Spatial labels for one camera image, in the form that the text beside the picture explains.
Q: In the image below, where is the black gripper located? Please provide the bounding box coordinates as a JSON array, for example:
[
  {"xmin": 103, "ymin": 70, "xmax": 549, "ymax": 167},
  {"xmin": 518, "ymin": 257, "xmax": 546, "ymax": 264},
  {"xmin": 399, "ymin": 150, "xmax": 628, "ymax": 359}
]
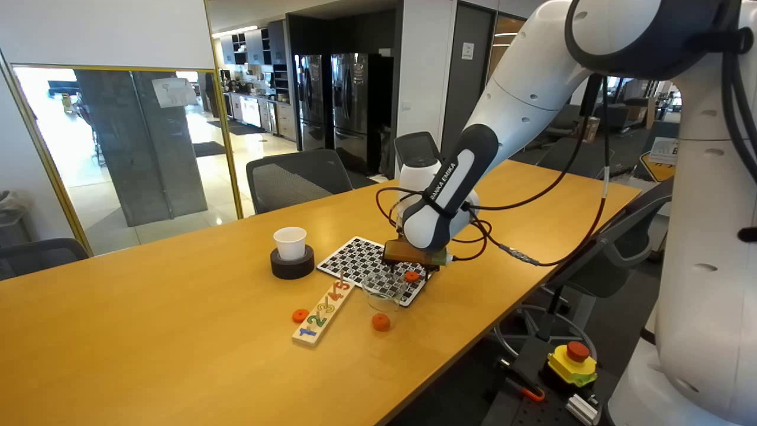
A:
[{"xmin": 384, "ymin": 238, "xmax": 451, "ymax": 268}]

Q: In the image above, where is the white paper cup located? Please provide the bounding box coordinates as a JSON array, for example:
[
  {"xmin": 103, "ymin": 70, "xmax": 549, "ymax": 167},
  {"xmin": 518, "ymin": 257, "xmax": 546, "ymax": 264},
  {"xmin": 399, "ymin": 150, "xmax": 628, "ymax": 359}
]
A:
[{"xmin": 272, "ymin": 227, "xmax": 309, "ymax": 259}]

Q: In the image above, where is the checkered marker calibration board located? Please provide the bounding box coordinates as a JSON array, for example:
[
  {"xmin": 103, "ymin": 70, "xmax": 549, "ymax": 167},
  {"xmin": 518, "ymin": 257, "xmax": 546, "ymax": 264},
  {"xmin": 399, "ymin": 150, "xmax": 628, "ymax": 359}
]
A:
[{"xmin": 318, "ymin": 237, "xmax": 431, "ymax": 307}]

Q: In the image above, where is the black tape roll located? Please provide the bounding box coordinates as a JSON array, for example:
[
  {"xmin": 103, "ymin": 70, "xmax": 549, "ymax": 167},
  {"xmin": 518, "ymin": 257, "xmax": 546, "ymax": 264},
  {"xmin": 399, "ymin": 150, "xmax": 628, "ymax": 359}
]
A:
[{"xmin": 271, "ymin": 247, "xmax": 316, "ymax": 279}]

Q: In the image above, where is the wooden number peg board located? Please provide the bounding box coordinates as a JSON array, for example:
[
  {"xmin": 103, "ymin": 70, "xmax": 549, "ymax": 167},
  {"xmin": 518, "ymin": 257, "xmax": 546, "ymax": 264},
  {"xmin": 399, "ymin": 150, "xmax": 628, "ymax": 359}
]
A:
[{"xmin": 291, "ymin": 281, "xmax": 355, "ymax": 345}]

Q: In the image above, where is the black office chair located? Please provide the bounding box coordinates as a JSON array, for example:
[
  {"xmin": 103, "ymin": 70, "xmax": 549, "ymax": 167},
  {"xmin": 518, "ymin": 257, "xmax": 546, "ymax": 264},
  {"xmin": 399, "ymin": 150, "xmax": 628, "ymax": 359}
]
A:
[{"xmin": 247, "ymin": 149, "xmax": 352, "ymax": 213}]

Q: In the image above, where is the yellow red emergency stop button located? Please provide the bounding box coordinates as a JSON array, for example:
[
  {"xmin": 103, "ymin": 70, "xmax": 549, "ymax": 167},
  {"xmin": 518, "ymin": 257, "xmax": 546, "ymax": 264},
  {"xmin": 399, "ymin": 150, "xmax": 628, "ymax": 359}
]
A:
[{"xmin": 546, "ymin": 340, "xmax": 596, "ymax": 388}]

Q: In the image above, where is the red handled tool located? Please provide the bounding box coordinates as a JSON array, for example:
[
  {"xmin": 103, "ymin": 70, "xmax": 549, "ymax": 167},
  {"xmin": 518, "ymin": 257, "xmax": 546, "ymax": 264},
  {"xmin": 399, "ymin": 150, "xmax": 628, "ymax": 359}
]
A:
[{"xmin": 504, "ymin": 379, "xmax": 546, "ymax": 404}]

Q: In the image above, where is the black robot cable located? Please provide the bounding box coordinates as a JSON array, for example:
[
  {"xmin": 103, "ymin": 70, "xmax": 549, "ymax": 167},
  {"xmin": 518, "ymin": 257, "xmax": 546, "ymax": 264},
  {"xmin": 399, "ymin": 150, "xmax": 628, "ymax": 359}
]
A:
[{"xmin": 371, "ymin": 69, "xmax": 634, "ymax": 269}]

